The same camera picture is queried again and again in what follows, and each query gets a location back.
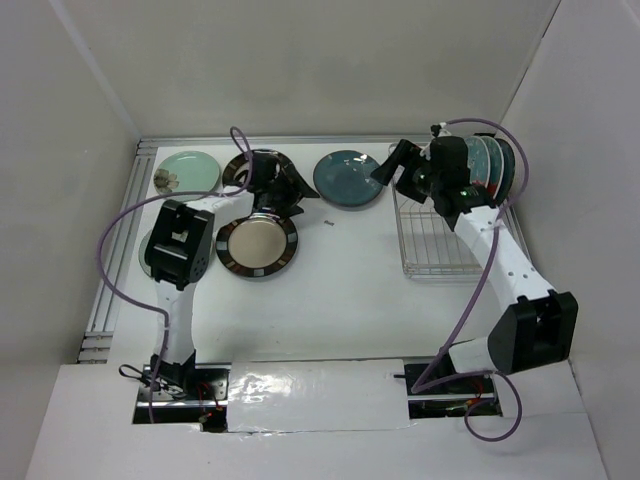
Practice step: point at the black rim beige plate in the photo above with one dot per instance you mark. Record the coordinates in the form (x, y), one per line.
(266, 174)
(257, 246)

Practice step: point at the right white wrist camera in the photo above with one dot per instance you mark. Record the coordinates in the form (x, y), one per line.
(439, 130)

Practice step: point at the mint floral plate front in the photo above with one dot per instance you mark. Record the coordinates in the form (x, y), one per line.
(141, 254)

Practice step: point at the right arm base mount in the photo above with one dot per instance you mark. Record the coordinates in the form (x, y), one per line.
(451, 399)

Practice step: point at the white tape sheet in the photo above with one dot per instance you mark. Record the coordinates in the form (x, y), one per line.
(323, 396)

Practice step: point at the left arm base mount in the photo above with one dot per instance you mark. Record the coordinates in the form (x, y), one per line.
(203, 401)

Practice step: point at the mint floral plate back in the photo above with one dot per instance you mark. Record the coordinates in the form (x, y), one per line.
(186, 171)

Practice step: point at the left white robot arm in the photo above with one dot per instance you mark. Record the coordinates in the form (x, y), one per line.
(181, 245)

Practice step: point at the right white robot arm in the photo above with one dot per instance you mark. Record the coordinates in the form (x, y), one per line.
(537, 324)

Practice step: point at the mint floral plate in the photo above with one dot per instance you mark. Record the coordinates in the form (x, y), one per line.
(141, 254)
(186, 171)

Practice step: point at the black rim beige plate front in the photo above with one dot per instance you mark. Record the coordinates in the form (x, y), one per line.
(257, 246)

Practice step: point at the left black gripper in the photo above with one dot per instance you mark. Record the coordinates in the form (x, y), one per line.
(289, 207)

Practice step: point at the dark teal plate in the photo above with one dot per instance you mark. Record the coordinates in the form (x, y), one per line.
(509, 170)
(343, 178)

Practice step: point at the dark teal plate front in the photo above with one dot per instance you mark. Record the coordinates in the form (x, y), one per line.
(509, 170)

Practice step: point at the metal wire dish rack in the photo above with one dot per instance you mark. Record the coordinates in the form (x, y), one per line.
(428, 248)

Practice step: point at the red teal plate front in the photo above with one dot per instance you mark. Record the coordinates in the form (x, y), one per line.
(496, 158)

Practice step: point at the black rim beige plate back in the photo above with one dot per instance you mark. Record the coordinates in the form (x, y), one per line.
(266, 174)

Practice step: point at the red teal plate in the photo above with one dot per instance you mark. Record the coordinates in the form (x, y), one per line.
(496, 158)
(478, 160)

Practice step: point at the dark teal plate back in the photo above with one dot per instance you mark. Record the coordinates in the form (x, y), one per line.
(343, 178)

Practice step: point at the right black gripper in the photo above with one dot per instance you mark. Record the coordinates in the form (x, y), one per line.
(409, 168)

